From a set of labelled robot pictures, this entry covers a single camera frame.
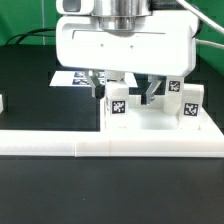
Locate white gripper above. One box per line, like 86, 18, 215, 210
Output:
56, 11, 197, 105

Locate white square table top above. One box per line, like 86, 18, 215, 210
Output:
100, 95, 222, 135

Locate white sheet with tags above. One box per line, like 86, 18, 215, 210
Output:
50, 71, 138, 88

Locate white L-shaped obstacle fence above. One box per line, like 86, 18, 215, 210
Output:
0, 97, 224, 158

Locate white part at left edge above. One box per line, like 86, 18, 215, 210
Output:
0, 94, 4, 114

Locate grey gripper cables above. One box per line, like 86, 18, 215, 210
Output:
174, 0, 224, 51

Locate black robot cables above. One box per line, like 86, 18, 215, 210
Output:
4, 28, 58, 46

